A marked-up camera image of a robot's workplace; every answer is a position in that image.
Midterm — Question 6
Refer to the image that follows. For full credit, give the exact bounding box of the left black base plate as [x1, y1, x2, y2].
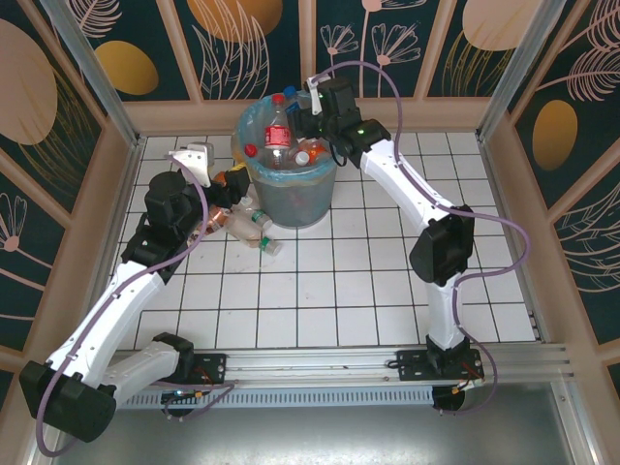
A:
[191, 352, 229, 387]

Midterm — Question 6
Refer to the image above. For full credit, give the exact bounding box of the blue plastic bin liner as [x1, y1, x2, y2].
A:
[234, 96, 340, 188]

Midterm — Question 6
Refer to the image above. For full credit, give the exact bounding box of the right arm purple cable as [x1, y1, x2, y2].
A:
[307, 61, 530, 418]

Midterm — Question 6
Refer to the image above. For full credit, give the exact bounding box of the grey slotted cable duct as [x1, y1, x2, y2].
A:
[115, 387, 436, 409]

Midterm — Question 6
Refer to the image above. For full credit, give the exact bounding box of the right aluminium frame post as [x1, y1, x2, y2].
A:
[477, 0, 568, 142]

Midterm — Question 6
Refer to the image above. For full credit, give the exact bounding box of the clear bottle orange label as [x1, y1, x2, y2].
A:
[304, 139, 335, 166]

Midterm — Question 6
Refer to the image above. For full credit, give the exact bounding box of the right aluminium side rail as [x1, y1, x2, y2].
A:
[477, 135, 549, 343]

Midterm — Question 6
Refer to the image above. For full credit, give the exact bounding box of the aluminium side rail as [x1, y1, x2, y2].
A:
[72, 138, 146, 353]
[477, 135, 549, 343]

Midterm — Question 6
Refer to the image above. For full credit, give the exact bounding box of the left aluminium frame post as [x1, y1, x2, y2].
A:
[41, 0, 146, 146]

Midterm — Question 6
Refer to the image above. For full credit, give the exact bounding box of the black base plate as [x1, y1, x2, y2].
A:
[191, 352, 229, 387]
[395, 347, 485, 384]

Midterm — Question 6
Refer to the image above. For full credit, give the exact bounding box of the brown coffee drink bottle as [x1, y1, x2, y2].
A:
[206, 206, 230, 234]

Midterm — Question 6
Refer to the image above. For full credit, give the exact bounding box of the clear bottle green label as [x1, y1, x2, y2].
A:
[241, 234, 285, 258]
[227, 207, 273, 248]

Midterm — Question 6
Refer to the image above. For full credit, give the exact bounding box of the grey metal front panel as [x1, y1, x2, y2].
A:
[28, 406, 595, 465]

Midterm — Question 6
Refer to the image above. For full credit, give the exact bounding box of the left aluminium side rail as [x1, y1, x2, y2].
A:
[72, 138, 146, 353]

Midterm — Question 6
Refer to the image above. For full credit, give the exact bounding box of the thin black camera cable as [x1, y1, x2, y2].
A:
[328, 139, 351, 169]

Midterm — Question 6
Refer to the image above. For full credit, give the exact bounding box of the aluminium frame post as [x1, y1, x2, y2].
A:
[41, 0, 146, 146]
[477, 0, 568, 142]

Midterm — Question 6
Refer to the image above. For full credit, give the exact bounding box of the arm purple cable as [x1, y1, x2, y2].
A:
[36, 152, 238, 459]
[307, 61, 530, 418]

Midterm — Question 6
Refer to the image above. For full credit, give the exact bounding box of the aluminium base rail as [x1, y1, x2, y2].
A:
[47, 343, 575, 388]

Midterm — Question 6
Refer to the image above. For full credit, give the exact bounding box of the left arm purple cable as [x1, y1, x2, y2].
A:
[36, 152, 238, 459]

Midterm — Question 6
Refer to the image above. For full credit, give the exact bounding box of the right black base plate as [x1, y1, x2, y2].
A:
[395, 347, 485, 384]

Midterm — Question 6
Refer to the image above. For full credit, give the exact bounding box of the grey mesh waste bin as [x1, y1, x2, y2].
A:
[251, 167, 338, 229]

